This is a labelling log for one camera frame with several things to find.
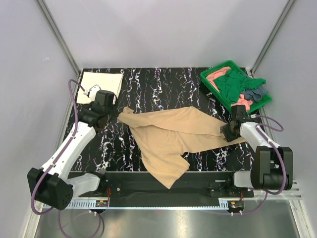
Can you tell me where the beige t-shirt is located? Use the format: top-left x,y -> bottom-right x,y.
118,107 -> 245,189

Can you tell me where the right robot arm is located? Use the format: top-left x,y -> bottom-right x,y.
220,105 -> 293,197

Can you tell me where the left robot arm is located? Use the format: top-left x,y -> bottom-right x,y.
27,90 -> 118,215

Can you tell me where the pink t-shirt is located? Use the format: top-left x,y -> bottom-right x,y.
207,66 -> 253,112

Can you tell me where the green plastic bin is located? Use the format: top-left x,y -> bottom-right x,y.
201,60 -> 272,114

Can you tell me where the folded white t-shirt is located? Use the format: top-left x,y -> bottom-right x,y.
76,72 -> 123,104

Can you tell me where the grey t-shirt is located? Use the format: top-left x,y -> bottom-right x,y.
241,85 -> 268,103

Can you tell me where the green t-shirt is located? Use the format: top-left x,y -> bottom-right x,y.
214,69 -> 266,104

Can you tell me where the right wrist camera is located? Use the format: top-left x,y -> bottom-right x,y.
231,105 -> 248,120

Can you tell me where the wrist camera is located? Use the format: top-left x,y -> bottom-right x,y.
84,85 -> 101,101
231,105 -> 248,120

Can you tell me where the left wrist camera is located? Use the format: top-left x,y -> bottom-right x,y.
84,85 -> 101,101

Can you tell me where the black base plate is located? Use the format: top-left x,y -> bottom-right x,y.
81,172 -> 254,201

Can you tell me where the white slotted cable duct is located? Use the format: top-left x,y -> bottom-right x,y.
68,199 -> 230,209

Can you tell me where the left aluminium frame post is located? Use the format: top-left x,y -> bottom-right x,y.
35,0 -> 81,76

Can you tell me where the aluminium frame post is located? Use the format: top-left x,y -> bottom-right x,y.
35,0 -> 81,76
250,0 -> 297,74

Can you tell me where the right aluminium frame post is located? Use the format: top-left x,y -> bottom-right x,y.
250,0 -> 297,74

